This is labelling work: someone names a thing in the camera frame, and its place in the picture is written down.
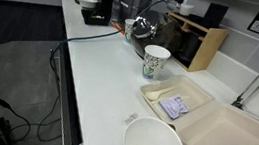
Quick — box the small patterned paper cup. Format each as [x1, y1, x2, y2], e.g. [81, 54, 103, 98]
[124, 19, 134, 43]

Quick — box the black appliance behind kettle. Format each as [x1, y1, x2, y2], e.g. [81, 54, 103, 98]
[119, 0, 152, 22]

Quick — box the beige plastic spoon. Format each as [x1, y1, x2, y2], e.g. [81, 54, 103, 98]
[145, 87, 174, 101]

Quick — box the wooden condiment organizer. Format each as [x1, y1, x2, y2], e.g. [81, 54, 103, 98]
[169, 11, 229, 72]

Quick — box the clear water bottle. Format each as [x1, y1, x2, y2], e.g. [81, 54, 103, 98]
[111, 0, 121, 22]

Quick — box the white bowl on drip tray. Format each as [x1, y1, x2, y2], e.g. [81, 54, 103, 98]
[78, 0, 99, 9]

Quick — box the purple sachet packet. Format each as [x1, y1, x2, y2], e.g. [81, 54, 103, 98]
[159, 95, 188, 120]

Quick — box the green power cable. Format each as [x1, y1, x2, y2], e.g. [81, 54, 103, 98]
[49, 0, 184, 76]

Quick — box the chrome sink faucet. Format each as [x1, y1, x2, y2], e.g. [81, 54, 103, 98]
[231, 74, 259, 109]

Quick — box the beige clamshell takeout container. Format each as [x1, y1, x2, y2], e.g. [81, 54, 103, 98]
[140, 75, 259, 145]

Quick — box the glass kettle with metal lid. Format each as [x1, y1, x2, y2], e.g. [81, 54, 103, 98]
[130, 11, 182, 58]

